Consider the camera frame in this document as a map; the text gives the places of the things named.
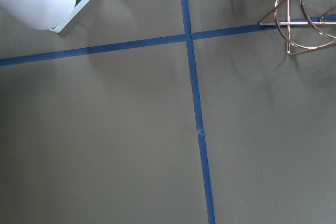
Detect copper wire bottle rack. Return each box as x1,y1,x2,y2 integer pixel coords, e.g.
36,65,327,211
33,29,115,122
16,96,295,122
258,0,335,57

